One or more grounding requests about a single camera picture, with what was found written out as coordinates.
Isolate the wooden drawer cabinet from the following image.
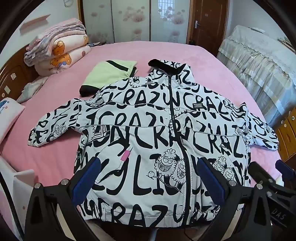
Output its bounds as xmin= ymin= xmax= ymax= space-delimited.
xmin=274 ymin=109 xmax=296 ymax=163

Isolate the pink wall shelf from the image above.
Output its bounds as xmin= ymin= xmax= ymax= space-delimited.
xmin=18 ymin=14 xmax=51 ymax=32

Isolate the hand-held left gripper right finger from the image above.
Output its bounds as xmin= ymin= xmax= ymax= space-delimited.
xmin=196 ymin=156 xmax=273 ymax=241

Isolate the pink fleece bed blanket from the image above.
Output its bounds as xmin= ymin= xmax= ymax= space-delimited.
xmin=0 ymin=43 xmax=285 ymax=241

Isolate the white pink pillow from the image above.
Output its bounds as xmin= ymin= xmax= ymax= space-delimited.
xmin=0 ymin=97 xmax=26 ymax=144

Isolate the lace covered furniture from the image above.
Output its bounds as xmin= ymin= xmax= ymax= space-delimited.
xmin=216 ymin=24 xmax=296 ymax=130

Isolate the brown wooden door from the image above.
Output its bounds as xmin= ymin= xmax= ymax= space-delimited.
xmin=190 ymin=0 xmax=229 ymax=56

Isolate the floral sliding door wardrobe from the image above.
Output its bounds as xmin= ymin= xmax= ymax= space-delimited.
xmin=79 ymin=0 xmax=192 ymax=45

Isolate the white crumpled cloth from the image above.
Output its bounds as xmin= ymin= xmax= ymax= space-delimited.
xmin=16 ymin=76 xmax=49 ymax=103

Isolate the bear print folded quilt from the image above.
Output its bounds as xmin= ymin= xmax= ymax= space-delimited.
xmin=35 ymin=38 xmax=92 ymax=77

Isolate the wooden headboard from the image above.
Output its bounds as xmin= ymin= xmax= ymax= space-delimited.
xmin=0 ymin=44 xmax=40 ymax=102

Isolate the white bedside furniture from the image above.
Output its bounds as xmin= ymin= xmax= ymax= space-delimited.
xmin=0 ymin=156 xmax=35 ymax=232

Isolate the pale green folded garment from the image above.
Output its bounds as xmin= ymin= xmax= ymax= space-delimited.
xmin=80 ymin=60 xmax=138 ymax=98

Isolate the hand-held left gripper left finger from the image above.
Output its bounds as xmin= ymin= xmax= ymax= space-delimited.
xmin=24 ymin=156 xmax=102 ymax=241

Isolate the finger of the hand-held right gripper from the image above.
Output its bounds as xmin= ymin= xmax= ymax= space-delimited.
xmin=248 ymin=161 xmax=278 ymax=186
xmin=275 ymin=159 xmax=296 ymax=179

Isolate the white black printed jacket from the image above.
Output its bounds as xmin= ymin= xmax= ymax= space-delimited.
xmin=27 ymin=59 xmax=279 ymax=241

